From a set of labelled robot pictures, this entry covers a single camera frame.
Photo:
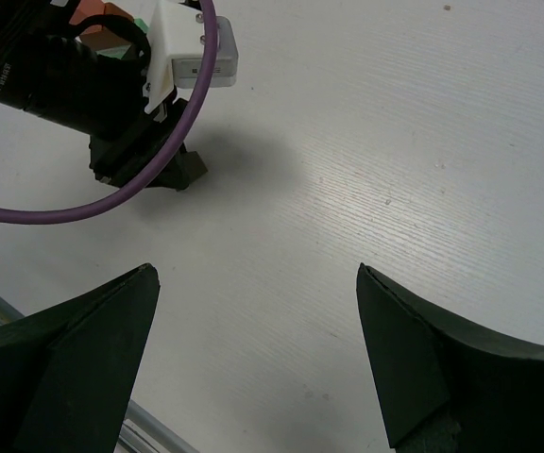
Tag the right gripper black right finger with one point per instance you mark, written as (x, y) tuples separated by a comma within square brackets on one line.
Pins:
[(444, 383)]

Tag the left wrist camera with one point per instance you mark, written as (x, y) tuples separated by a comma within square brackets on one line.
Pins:
[(176, 37)]

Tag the brown wood block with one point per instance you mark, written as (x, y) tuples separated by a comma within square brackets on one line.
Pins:
[(106, 39)]

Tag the olive roof wood block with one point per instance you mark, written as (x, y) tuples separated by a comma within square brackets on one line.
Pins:
[(195, 167)]

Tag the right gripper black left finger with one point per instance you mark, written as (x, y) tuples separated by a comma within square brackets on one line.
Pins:
[(67, 372)]

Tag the green rectangular wood block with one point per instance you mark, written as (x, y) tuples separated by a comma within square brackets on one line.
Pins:
[(137, 46)]

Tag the aluminium table edge rail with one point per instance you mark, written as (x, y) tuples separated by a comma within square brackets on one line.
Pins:
[(140, 431)]

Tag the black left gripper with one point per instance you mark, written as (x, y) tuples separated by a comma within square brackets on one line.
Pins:
[(117, 162)]

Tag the salmon cube wood block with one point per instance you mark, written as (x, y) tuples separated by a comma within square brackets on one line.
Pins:
[(86, 9)]

